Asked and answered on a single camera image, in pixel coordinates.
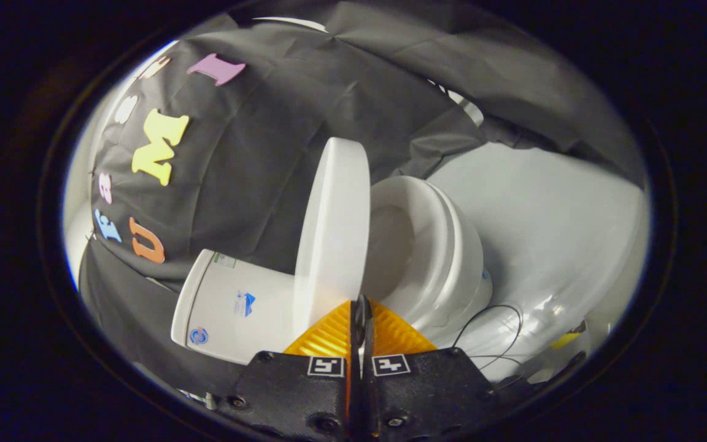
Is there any thin black cable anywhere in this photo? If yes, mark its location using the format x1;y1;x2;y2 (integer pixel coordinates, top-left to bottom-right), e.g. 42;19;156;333
452;304;523;373

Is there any white toilet lid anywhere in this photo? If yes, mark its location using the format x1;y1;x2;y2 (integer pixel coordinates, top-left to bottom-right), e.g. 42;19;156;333
293;137;371;335

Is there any small yellow object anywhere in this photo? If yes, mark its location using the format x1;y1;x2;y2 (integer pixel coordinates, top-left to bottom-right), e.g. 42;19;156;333
550;320;588;351

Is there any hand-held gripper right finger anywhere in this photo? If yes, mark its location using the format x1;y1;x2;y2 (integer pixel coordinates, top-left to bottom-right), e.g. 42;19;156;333
360;295;496;442

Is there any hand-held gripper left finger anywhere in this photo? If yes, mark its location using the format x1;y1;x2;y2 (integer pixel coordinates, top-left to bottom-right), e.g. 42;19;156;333
230;295;361;442

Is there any white ceramic toilet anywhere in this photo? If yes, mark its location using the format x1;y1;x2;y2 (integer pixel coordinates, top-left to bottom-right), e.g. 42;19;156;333
171;175;494;366

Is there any black backdrop cloth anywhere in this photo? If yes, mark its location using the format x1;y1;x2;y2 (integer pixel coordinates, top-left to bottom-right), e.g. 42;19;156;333
77;0;646;397

